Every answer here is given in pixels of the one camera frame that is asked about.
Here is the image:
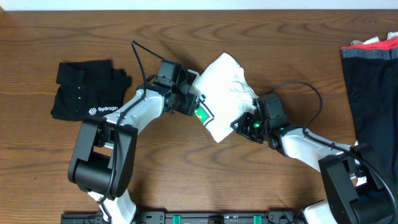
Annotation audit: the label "white t-shirt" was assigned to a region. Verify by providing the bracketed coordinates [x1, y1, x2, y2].
[191, 53, 258, 142]

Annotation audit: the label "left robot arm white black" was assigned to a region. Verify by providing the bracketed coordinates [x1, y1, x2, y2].
[68, 84, 200, 223]

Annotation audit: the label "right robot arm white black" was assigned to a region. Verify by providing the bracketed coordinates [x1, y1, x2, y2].
[231, 113, 397, 223]

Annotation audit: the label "folded black shirt with logo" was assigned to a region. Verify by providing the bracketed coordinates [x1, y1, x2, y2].
[51, 59, 132, 121]

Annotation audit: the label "black garment with red band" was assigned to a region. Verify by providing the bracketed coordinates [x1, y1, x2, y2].
[340, 37, 397, 190]

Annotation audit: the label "white cloth under pile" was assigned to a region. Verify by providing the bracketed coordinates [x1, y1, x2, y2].
[350, 32, 397, 45]

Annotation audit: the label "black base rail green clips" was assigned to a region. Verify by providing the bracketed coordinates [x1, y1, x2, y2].
[60, 205, 308, 224]

